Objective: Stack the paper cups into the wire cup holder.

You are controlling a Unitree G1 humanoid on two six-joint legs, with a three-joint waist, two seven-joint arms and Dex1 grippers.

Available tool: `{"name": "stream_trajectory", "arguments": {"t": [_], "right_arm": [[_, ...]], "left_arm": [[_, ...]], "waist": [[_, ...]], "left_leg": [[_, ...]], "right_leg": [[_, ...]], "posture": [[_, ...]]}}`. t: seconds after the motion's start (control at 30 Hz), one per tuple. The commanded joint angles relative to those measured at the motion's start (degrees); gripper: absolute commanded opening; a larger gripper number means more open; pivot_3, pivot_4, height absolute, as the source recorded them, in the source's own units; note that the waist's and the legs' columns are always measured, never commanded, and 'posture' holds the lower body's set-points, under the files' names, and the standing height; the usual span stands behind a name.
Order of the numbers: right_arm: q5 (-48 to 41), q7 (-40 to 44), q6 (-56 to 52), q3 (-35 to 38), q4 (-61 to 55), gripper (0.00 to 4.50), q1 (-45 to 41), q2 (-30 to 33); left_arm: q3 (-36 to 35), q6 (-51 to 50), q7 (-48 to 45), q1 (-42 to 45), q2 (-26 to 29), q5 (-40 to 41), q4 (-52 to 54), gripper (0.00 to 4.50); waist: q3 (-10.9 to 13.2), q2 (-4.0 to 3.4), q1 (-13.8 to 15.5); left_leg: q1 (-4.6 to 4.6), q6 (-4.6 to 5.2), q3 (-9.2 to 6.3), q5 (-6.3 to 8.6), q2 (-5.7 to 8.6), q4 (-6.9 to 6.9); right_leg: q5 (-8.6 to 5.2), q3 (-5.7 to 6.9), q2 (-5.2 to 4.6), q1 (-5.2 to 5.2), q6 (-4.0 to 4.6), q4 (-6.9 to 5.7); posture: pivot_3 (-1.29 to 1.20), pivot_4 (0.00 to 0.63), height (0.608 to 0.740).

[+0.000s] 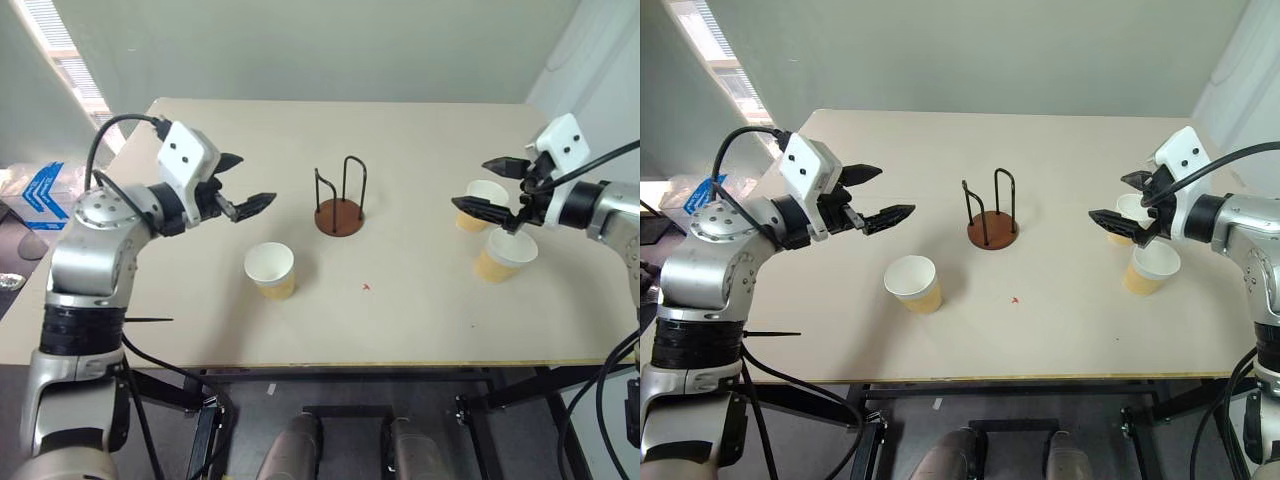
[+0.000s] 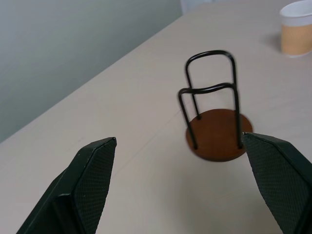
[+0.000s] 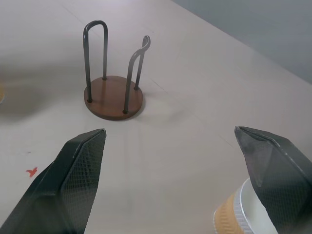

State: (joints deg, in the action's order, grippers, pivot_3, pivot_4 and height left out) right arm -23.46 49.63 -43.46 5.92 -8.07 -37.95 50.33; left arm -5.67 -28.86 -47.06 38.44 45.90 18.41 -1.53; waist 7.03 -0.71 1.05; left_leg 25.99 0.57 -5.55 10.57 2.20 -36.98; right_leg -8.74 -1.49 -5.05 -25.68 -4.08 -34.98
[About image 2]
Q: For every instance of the white and tan paper cup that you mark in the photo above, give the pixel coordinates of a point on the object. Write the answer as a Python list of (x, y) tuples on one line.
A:
[(296, 31)]

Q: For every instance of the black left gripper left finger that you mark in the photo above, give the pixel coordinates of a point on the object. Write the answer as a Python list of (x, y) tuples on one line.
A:
[(80, 185)]

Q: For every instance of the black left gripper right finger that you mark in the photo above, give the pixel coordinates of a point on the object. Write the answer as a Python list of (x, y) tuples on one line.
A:
[(278, 175)]

